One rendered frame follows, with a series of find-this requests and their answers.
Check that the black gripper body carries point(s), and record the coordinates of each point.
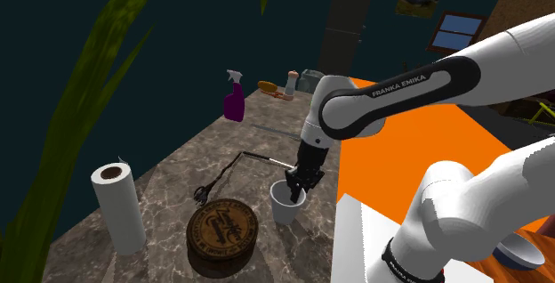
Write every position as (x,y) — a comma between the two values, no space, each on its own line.
(312,158)

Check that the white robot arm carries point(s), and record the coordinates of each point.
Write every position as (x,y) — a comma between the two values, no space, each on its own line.
(472,78)

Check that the white cup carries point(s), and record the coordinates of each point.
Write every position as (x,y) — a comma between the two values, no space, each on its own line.
(284,212)

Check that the white pepper mill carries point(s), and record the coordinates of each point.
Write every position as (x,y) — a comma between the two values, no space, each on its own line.
(290,87)

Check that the grey-green bin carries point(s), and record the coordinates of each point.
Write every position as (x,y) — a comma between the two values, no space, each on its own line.
(310,80)

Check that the orange brush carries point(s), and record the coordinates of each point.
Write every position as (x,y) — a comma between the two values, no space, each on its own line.
(268,87)

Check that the purple spray bottle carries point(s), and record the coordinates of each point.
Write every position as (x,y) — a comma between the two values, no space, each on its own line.
(234,104)

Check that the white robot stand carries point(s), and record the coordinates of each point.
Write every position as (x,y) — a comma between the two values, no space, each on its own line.
(377,230)

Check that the orange table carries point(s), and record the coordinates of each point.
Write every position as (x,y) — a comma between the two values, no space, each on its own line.
(416,152)

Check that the round brown printed tin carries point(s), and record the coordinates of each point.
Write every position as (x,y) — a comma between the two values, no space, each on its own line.
(223,230)

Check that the brown framed window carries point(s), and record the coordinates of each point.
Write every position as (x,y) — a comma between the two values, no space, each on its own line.
(457,32)

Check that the white paper towel roll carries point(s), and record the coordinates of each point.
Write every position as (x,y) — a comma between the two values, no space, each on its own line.
(121,212)

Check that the blue and white bowl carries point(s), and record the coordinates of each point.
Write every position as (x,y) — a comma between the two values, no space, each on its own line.
(518,254)

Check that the green leafy plant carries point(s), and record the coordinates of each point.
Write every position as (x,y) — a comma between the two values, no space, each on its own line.
(78,113)

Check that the landscape wall picture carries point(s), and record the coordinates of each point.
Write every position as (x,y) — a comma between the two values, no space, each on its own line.
(418,2)

